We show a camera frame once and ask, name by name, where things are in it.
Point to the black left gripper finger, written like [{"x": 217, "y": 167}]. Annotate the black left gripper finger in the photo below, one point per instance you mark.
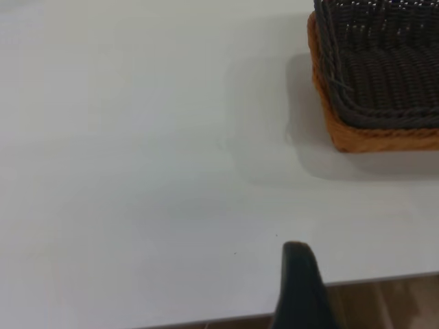
[{"x": 302, "y": 291}]

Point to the light brown wicker basket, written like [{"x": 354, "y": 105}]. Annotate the light brown wicker basket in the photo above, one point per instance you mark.
[{"x": 377, "y": 140}]

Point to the dark brown wicker basket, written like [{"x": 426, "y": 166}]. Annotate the dark brown wicker basket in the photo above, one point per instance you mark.
[{"x": 387, "y": 72}]

